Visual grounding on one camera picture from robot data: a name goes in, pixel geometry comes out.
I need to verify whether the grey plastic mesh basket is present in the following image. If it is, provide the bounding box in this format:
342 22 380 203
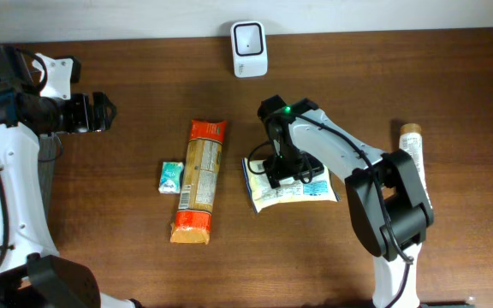
38 135 60 217

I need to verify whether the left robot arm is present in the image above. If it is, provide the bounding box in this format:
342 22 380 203
0 46 138 307

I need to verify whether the white barcode scanner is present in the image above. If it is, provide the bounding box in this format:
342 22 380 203
230 21 268 78

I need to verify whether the yellow snack bag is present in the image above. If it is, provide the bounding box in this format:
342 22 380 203
241 158 341 214

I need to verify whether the small teal tissue pack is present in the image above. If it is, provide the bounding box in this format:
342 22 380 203
158 162 184 194

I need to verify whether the white cream tube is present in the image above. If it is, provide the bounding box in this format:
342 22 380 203
399 123 433 210

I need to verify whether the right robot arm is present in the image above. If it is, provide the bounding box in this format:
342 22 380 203
258 95 434 307

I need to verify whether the orange biscuit packet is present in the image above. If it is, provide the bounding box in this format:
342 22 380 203
170 120 227 244

